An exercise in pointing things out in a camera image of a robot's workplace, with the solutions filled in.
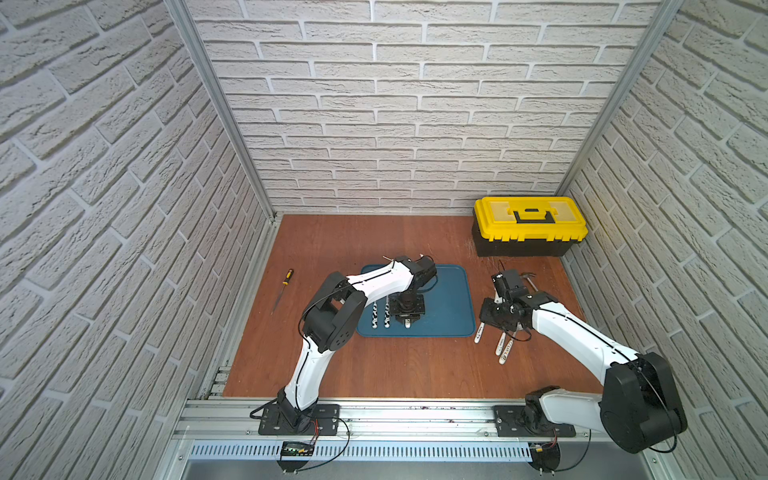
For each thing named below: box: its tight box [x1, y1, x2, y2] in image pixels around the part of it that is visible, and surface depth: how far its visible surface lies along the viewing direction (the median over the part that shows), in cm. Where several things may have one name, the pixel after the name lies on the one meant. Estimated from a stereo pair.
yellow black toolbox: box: [472, 196, 589, 257], surface depth 99 cm
